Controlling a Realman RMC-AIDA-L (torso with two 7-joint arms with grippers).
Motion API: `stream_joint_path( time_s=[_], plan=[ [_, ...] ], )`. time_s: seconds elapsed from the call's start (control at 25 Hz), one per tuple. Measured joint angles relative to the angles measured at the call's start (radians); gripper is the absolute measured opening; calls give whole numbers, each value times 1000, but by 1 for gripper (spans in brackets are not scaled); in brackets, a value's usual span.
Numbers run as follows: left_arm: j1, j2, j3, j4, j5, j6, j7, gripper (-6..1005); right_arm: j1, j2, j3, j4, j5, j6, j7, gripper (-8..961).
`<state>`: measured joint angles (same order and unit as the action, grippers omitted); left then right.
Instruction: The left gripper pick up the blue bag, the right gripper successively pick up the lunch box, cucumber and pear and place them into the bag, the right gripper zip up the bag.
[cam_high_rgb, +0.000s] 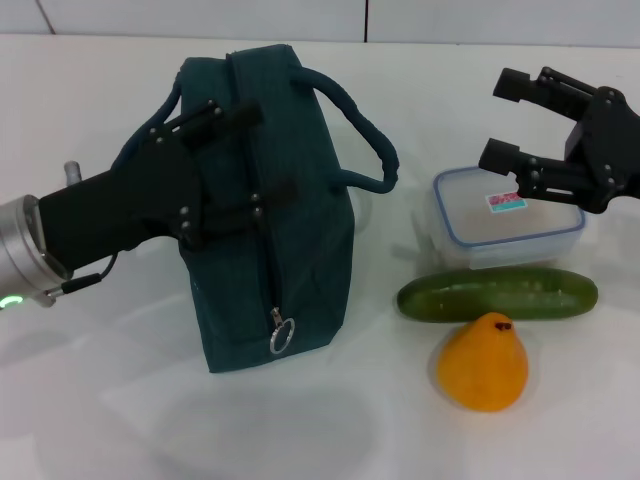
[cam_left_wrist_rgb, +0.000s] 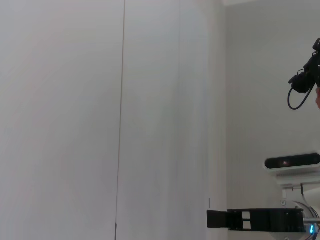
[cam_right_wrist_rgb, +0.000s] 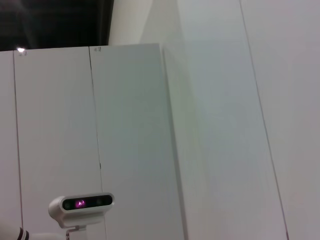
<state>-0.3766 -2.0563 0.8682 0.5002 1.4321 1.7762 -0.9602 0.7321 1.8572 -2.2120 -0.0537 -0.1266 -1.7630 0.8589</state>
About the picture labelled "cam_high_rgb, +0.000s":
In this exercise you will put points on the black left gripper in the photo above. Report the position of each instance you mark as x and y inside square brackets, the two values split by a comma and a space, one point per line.
[125, 205]

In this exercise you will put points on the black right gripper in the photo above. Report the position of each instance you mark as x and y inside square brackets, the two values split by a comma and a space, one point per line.
[607, 155]

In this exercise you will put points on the dark teal insulated lunch bag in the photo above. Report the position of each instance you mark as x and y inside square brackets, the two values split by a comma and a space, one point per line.
[310, 200]

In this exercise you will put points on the clear blue-rimmed plastic food container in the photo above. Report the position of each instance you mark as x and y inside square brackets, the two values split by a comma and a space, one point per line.
[505, 220]

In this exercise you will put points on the green cucumber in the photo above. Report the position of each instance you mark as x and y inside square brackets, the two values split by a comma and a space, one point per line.
[500, 295]

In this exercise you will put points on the orange pear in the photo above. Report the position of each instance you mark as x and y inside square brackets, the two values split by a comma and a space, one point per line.
[482, 370]

